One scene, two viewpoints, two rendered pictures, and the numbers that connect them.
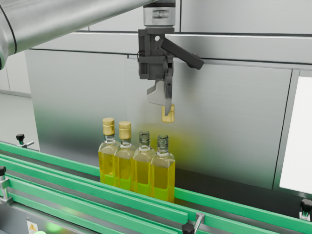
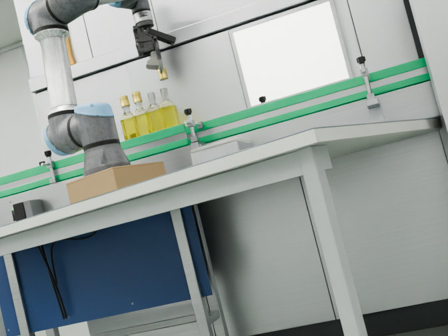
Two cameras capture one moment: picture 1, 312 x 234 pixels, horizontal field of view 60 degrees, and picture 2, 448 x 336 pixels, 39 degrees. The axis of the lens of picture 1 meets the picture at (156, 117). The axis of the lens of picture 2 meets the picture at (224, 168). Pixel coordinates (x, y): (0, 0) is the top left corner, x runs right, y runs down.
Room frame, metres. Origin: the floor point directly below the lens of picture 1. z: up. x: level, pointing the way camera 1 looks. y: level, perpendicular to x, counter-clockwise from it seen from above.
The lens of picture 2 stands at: (-1.78, 0.21, 0.61)
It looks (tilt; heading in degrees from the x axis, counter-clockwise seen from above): 4 degrees up; 351
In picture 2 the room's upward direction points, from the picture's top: 14 degrees counter-clockwise
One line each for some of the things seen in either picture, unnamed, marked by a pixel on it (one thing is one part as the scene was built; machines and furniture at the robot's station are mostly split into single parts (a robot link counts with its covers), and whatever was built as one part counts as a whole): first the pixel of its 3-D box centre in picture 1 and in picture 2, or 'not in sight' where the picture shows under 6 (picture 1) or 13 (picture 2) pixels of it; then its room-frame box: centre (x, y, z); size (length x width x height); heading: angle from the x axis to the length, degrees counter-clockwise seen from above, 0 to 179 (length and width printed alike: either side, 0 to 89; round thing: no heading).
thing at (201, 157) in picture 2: not in sight; (227, 159); (0.38, -0.15, 0.79); 0.27 x 0.17 x 0.08; 155
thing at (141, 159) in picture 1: (145, 180); (159, 130); (0.69, 0.03, 0.99); 0.06 x 0.06 x 0.21; 65
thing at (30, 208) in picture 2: not in sight; (29, 212); (0.73, 0.59, 0.79); 0.08 x 0.08 x 0.08; 65
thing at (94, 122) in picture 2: not in sight; (95, 123); (0.22, 0.26, 0.98); 0.13 x 0.12 x 0.14; 45
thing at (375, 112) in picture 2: not in sight; (369, 89); (0.23, -0.66, 0.90); 0.17 x 0.05 x 0.23; 155
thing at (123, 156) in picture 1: (126, 177); (145, 134); (0.71, 0.09, 0.99); 0.06 x 0.06 x 0.21; 65
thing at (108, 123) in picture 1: (108, 126); (125, 101); (0.74, 0.14, 1.14); 0.04 x 0.04 x 0.04
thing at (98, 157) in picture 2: not in sight; (105, 159); (0.21, 0.25, 0.87); 0.15 x 0.15 x 0.10
